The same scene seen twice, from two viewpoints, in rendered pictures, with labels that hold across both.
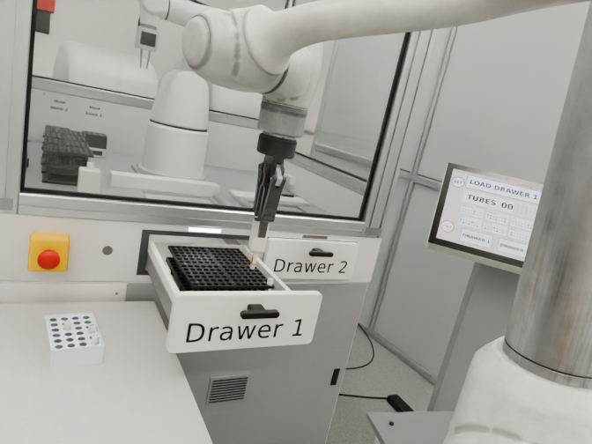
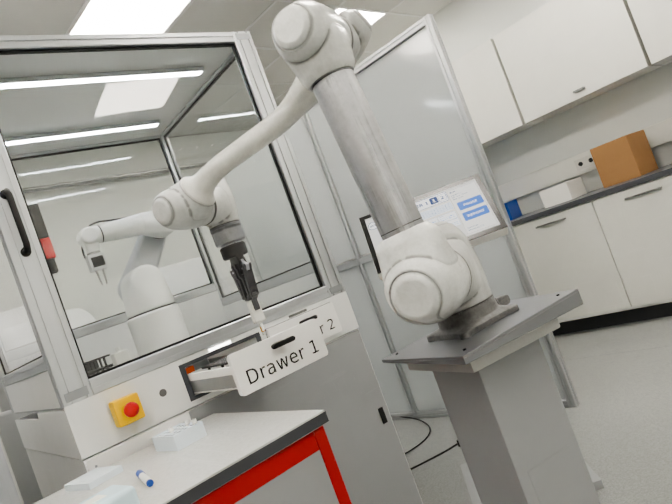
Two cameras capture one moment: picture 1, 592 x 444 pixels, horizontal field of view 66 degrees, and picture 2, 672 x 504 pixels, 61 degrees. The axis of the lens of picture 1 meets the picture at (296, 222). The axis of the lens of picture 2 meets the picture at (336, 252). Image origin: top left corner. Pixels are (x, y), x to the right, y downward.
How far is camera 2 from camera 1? 80 cm
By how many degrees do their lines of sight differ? 17
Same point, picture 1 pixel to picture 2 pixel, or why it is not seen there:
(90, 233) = (145, 386)
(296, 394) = (362, 444)
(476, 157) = not seen: hidden behind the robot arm
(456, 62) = (331, 157)
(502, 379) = (383, 247)
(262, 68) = (203, 204)
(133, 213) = (166, 358)
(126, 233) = (169, 374)
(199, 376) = not seen: hidden behind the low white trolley
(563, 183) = (350, 161)
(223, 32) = (174, 197)
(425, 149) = (354, 233)
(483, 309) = not seen: hidden behind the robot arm
